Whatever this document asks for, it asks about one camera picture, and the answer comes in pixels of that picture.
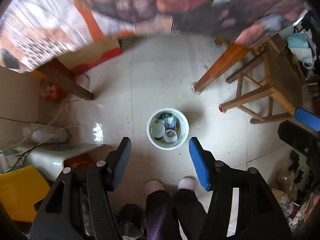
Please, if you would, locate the person's pink shoe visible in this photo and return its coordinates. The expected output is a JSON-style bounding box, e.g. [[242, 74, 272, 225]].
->
[[177, 177, 196, 190], [144, 179, 164, 195]]

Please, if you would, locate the teal wrapper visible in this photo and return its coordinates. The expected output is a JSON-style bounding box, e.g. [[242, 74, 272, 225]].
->
[[157, 112, 173, 122]]

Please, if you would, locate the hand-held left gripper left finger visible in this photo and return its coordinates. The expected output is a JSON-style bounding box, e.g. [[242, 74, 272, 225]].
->
[[29, 137, 132, 240]]

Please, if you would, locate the yellow plastic box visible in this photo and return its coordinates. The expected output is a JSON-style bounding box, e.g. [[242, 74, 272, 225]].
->
[[0, 165, 52, 223]]

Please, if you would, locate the white plastic bucket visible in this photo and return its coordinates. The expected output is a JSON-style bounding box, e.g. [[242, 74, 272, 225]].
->
[[147, 108, 189, 150]]

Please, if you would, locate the person's leg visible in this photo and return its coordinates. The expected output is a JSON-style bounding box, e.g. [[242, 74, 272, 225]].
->
[[145, 190, 182, 240], [174, 189, 208, 240]]

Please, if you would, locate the round metal tin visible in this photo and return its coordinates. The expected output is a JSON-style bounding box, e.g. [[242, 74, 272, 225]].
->
[[152, 122, 166, 138]]

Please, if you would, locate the light blue face mask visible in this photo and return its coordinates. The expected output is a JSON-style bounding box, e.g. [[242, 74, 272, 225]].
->
[[287, 32, 315, 69]]

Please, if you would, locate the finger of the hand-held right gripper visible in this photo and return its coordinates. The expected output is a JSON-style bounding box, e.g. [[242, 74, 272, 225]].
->
[[277, 120, 320, 155], [294, 108, 320, 132]]

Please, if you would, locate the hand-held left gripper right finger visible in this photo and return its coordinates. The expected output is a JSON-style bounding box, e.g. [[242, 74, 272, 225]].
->
[[189, 137, 292, 240]]

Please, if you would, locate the wooden stool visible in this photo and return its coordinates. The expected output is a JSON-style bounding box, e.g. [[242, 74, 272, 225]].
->
[[219, 34, 304, 125]]

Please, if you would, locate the person's left leg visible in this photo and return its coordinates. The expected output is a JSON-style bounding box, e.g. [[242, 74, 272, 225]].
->
[[145, 190, 182, 240]]

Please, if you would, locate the person's right leg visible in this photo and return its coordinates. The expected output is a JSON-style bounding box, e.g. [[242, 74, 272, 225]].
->
[[174, 189, 208, 240]]

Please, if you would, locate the person's right pink shoe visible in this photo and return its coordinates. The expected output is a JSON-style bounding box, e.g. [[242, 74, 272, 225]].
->
[[177, 177, 196, 190]]

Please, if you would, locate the person's left pink shoe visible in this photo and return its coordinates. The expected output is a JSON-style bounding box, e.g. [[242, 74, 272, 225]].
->
[[144, 179, 164, 195]]

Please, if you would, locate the cardboard box orange print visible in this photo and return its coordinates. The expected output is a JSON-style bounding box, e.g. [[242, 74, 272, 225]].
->
[[57, 38, 122, 74]]

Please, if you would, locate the white plastic bag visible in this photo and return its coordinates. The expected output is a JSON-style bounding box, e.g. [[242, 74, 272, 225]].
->
[[22, 125, 72, 144]]

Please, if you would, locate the wooden table with printed cloth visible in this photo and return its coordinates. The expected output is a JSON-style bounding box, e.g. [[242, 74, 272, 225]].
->
[[0, 0, 309, 70]]

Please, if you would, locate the pile of plastic wrappers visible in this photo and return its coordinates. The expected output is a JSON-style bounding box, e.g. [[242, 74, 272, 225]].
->
[[271, 165, 315, 230]]

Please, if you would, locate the orange pink bundle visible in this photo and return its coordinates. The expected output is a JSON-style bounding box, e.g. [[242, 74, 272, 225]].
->
[[40, 84, 65, 100]]

